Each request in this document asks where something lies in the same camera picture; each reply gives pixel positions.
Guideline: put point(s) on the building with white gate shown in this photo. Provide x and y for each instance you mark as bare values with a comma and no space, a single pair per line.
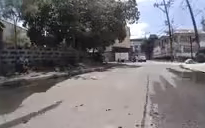
120,50

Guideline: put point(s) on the grey asphalt road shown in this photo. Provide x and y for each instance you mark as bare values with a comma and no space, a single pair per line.
123,96

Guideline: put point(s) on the white vehicle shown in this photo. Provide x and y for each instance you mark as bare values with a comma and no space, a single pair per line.
142,58

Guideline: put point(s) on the large dark tree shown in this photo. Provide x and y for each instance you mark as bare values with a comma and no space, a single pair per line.
83,23

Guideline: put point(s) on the dirt verge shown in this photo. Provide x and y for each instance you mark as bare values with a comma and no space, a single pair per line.
46,75

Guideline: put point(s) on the person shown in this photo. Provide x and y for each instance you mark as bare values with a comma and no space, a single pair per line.
22,64

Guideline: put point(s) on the pale multi-storey building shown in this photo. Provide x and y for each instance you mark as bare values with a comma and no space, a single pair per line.
180,43

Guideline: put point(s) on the pale concrete pavement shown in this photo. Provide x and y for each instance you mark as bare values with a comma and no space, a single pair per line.
200,66

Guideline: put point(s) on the leaning utility pole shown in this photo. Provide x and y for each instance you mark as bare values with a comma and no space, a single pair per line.
193,25

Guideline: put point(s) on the grey block wall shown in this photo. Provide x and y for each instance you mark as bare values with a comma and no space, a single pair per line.
40,58

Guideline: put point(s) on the building behind wall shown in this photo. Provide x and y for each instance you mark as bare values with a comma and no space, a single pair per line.
6,33

